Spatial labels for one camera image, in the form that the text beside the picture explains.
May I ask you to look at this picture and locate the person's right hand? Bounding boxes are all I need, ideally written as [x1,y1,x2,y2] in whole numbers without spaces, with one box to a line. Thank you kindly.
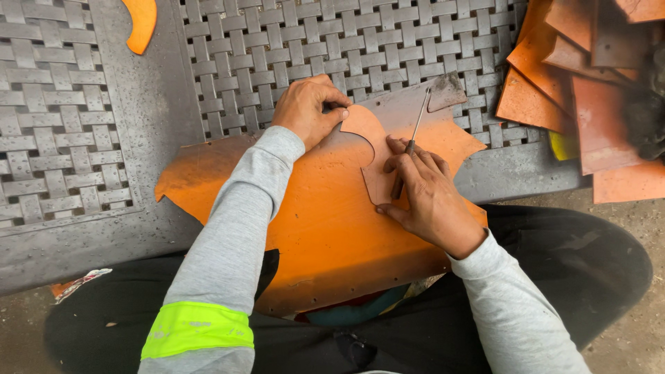
[376,135,488,260]

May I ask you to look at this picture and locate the pile of orange leather pieces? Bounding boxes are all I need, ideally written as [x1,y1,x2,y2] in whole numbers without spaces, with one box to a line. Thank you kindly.
[496,0,665,205]

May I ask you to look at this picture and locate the person's left hand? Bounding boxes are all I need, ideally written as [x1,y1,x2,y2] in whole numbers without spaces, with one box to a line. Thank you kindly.
[272,74,353,153]

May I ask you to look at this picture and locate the curved orange leather piece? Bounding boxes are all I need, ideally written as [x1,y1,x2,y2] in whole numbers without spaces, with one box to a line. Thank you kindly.
[121,0,158,56]

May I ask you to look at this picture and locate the torn printed paper scrap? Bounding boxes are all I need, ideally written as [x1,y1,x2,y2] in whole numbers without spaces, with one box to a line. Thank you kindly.
[51,267,113,305]

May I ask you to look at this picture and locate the metal awl with wooden handle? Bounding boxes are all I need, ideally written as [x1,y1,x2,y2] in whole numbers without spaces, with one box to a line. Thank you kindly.
[390,87,433,201]

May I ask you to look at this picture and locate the dark fuzzy cloth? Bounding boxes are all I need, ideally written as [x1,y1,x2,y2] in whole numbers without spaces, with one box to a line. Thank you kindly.
[620,25,665,163]

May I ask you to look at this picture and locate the brown pattern template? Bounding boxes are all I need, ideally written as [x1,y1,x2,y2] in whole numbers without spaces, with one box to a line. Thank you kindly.
[340,72,469,207]

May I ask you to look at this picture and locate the large orange leather sheet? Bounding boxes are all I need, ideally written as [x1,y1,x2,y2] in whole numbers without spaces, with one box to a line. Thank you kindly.
[154,115,489,319]

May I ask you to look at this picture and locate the multicoloured cloth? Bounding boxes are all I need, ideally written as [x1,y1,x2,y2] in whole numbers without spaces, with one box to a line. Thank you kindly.
[293,283,417,327]

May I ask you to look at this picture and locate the person's black trousers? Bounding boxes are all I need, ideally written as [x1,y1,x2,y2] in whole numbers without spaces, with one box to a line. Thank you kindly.
[44,204,654,374]

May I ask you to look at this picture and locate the yellow scrap piece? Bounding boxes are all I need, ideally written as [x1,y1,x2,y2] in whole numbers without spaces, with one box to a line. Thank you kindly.
[548,130,580,162]

